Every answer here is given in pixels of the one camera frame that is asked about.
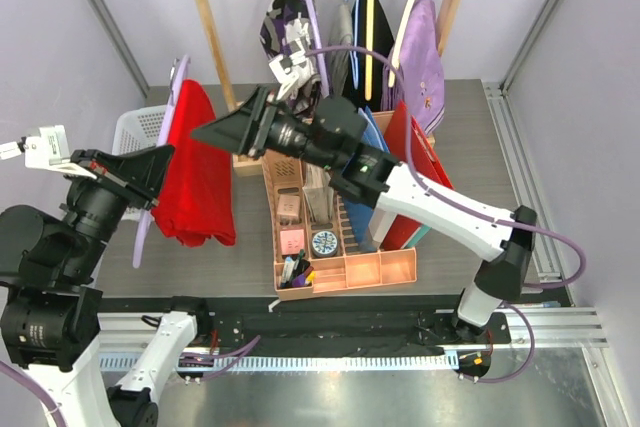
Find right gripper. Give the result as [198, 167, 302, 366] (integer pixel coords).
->
[190, 85, 338, 172]

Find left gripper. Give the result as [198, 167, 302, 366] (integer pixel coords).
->
[59, 139, 175, 278]

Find red trousers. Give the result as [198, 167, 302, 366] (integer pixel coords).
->
[152, 79, 237, 247]

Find lilac hanger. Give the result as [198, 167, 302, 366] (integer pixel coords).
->
[304, 0, 330, 98]
[132, 54, 191, 268]

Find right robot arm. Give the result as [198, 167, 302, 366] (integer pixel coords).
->
[191, 86, 538, 343]

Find cream hanger right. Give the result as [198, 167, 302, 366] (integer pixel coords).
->
[390, 0, 444, 90]

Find blue hanger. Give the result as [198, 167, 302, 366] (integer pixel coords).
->
[344, 0, 360, 89]

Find cream yellow hanger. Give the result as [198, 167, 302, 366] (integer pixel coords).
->
[364, 0, 374, 101]

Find white plastic basket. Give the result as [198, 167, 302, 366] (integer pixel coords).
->
[112, 105, 174, 222]

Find pink socket cube upper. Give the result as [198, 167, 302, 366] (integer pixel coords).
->
[276, 194, 301, 222]

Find pink socket cube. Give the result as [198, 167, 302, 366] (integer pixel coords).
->
[279, 228, 305, 256]
[276, 194, 301, 222]

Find beige book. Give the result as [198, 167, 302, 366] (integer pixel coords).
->
[303, 163, 334, 224]

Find purple camouflage garment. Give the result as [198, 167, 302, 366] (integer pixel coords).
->
[260, 0, 321, 118]

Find pink socket cube lower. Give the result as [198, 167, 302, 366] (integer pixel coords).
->
[279, 228, 305, 256]

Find black garment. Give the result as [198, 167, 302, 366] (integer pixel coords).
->
[344, 0, 396, 113]

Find grey garment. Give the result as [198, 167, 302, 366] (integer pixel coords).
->
[327, 0, 356, 98]

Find round patterned tin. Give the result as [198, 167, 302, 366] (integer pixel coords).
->
[311, 230, 339, 258]

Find pink desk organizer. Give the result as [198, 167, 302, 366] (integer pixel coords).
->
[262, 151, 417, 301]

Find blue file folder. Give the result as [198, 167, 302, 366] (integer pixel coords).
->
[340, 107, 399, 253]

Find pens in organizer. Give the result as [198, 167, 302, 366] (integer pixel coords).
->
[278, 249, 314, 289]

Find lilac purple garment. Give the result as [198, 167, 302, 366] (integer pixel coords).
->
[380, 0, 445, 136]

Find red file folder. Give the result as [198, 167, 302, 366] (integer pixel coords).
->
[382, 101, 453, 251]

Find teal folder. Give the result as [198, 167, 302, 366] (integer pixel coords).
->
[404, 226, 436, 250]

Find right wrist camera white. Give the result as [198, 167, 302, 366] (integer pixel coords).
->
[269, 39, 315, 101]

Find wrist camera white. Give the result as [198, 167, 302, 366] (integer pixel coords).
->
[269, 39, 315, 101]
[1, 125, 71, 171]

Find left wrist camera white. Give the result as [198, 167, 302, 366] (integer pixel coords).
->
[1, 125, 71, 171]

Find white slotted cable duct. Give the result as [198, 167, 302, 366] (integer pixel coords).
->
[97, 352, 461, 374]

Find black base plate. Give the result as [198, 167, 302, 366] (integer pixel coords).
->
[99, 294, 511, 356]

